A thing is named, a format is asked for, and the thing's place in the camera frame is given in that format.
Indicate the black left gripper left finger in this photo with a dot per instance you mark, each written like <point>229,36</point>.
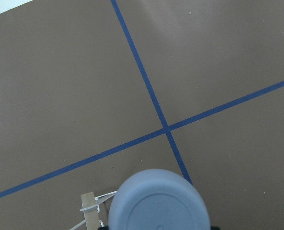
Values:
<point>102,226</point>

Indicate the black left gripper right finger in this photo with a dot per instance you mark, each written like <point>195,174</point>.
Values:
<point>215,228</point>

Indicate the light blue plastic cup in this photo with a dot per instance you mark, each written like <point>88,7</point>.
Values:
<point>158,199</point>

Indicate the white wire cup holder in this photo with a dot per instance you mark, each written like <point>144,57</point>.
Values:
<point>91,209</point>

